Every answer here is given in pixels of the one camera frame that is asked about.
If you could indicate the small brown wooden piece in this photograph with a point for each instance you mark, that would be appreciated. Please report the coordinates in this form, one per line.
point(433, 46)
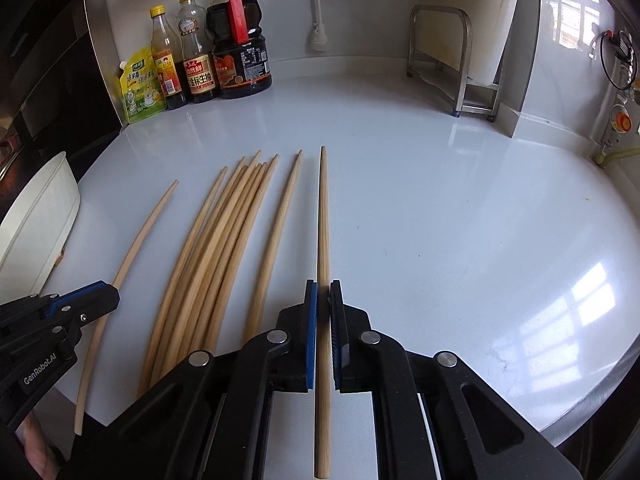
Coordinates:
point(60, 256)

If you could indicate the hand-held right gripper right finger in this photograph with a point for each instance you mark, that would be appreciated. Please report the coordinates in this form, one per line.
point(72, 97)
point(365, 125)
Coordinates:
point(336, 330)

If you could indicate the yellow-capped soy sauce bottle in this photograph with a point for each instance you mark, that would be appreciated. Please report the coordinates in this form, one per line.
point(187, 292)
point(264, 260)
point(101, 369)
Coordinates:
point(199, 75)

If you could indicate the small yellow-capped vinegar bottle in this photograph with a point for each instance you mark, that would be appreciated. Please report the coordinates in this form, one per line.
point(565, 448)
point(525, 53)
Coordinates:
point(167, 70)

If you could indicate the metal countertop rack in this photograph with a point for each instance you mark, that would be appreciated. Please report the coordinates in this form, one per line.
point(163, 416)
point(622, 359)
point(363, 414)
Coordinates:
point(465, 50)

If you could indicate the white cutting board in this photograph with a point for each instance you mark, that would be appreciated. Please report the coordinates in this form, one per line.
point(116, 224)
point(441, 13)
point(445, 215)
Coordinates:
point(492, 50)

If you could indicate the bundle of wooden chopsticks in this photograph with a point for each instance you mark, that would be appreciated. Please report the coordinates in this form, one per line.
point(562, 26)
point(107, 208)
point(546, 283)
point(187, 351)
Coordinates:
point(220, 260)

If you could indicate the white rectangular container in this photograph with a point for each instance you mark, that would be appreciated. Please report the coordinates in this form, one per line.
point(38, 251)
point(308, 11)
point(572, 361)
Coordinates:
point(35, 225)

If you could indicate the white hanging brush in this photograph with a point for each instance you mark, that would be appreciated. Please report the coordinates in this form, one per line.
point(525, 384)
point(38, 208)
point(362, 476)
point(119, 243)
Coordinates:
point(318, 35)

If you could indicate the long wooden chopstick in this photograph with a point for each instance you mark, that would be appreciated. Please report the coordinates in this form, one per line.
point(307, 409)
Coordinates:
point(323, 235)
point(280, 230)
point(145, 230)

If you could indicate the person's left hand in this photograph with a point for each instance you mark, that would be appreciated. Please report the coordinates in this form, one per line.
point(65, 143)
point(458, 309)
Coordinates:
point(42, 455)

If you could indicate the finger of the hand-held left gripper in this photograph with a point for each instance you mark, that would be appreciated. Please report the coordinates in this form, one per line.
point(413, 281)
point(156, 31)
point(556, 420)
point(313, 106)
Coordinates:
point(95, 302)
point(52, 306)

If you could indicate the yellow green seasoning pouch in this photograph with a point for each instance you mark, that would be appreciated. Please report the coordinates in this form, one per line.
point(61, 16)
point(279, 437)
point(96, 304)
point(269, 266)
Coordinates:
point(142, 90)

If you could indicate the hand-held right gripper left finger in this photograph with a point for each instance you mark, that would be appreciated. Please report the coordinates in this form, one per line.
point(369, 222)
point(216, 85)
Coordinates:
point(311, 330)

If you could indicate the black kitchen appliance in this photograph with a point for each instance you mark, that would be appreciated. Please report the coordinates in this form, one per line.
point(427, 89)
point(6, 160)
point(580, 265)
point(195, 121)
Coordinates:
point(60, 60)

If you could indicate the gas valve with orange knob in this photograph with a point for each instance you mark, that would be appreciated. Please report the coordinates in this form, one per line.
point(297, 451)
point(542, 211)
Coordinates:
point(621, 121)

